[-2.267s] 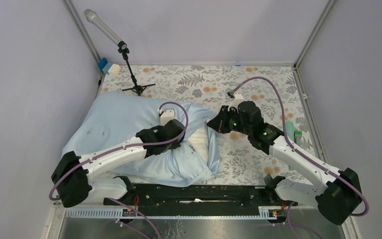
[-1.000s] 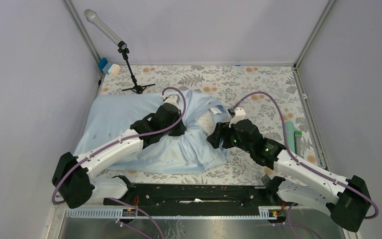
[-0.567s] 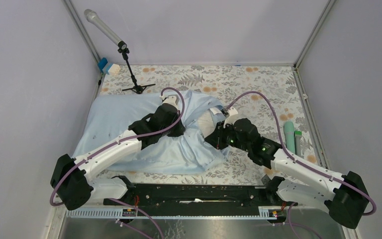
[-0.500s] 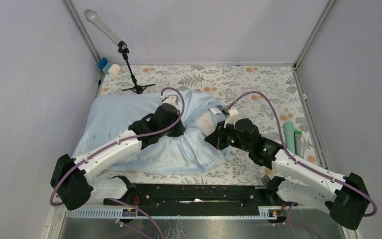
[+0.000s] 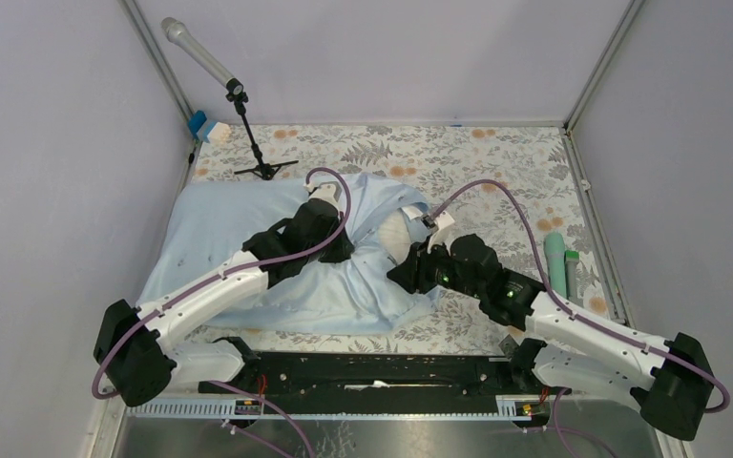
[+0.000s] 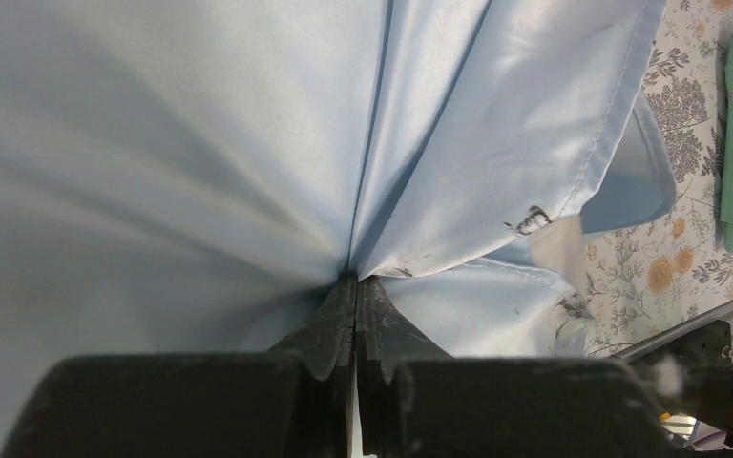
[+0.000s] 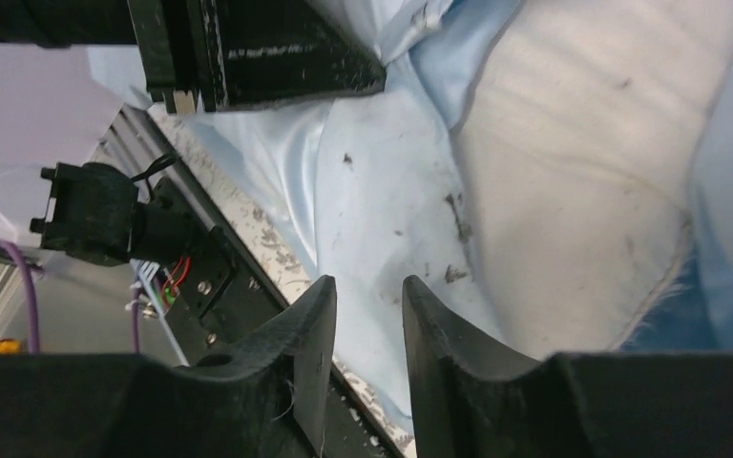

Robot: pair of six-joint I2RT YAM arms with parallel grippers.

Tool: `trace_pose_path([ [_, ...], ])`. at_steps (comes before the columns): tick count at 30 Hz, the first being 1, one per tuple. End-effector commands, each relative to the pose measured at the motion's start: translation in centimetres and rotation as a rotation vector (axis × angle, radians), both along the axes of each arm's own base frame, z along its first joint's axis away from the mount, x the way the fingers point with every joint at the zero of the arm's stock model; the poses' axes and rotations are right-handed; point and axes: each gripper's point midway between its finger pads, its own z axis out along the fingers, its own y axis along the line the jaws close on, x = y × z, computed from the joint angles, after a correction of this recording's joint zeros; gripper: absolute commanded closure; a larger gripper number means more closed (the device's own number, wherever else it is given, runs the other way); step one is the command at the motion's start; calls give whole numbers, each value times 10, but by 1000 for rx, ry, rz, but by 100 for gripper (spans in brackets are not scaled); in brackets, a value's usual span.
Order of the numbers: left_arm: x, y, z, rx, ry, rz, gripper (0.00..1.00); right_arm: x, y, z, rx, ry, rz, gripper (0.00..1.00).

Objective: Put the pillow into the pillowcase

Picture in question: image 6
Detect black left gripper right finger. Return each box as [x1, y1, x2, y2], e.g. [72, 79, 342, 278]
[354, 277, 451, 457]

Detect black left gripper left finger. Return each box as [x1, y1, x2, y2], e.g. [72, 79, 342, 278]
[268, 275, 357, 457]

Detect light blue pillowcase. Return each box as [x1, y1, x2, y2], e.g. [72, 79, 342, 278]
[0, 1, 676, 448]

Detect floral patterned bed sheet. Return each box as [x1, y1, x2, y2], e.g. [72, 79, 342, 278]
[586, 1, 733, 357]

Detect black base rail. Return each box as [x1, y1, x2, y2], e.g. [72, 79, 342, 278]
[607, 320, 733, 381]

